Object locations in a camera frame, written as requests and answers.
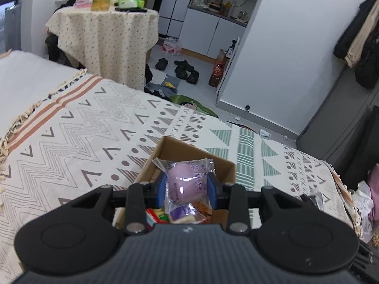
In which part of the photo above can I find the black clothes pile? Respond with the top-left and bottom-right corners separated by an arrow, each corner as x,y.
44,34 -> 86,69

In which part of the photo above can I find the purple round bun packet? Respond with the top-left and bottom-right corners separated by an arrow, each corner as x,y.
152,157 -> 215,214

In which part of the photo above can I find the red brown jug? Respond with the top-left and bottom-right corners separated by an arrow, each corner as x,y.
209,61 -> 226,87

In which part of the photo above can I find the hanging beige garment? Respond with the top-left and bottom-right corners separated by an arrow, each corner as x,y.
345,6 -> 379,69

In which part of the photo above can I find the green cartoon cushion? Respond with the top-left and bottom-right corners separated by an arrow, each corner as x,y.
174,95 -> 220,118

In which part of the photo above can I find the cardboard box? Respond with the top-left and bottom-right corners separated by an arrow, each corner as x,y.
114,136 -> 237,231

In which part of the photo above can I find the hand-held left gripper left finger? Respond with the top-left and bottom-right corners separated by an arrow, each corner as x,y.
71,174 -> 168,234

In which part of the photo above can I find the hanging black coat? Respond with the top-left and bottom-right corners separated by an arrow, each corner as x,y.
333,0 -> 379,60

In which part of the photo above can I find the red white snack packet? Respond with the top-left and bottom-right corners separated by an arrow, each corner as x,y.
146,209 -> 170,226

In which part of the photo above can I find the pink cloth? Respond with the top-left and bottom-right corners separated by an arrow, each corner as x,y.
367,163 -> 379,202

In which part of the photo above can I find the blue floor cloth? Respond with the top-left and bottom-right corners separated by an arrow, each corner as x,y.
162,74 -> 180,90

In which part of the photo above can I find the white plastic bag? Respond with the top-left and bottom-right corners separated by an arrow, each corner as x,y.
351,180 -> 374,235

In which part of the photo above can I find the purple white bread packet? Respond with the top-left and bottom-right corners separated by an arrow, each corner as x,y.
169,204 -> 208,224

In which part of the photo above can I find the green tissue pack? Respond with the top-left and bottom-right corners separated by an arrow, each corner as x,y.
115,0 -> 146,9

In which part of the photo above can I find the hanging black bag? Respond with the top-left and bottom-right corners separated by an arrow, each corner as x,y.
354,32 -> 379,89

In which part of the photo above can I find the orange cracker packet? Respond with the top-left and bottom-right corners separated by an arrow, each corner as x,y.
192,201 -> 213,217

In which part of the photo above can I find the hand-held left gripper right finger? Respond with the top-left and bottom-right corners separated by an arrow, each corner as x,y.
207,173 -> 304,234

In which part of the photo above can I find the white bed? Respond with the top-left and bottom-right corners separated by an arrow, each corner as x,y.
0,50 -> 81,140

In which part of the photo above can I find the white kitchen cabinet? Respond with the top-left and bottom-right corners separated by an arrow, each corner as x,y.
179,4 -> 248,61

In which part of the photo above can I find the black white cake packet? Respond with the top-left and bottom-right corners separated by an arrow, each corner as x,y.
300,192 -> 325,211

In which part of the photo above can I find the dotted tablecloth round table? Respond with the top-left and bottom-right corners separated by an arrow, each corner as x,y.
46,6 -> 161,91

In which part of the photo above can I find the pink water bottle pack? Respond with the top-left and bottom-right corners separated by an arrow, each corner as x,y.
161,37 -> 183,55

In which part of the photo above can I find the black spray bottle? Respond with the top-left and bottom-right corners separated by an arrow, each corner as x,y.
226,40 -> 238,58

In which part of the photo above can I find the black framed glass door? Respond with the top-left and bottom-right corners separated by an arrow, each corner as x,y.
149,0 -> 202,41

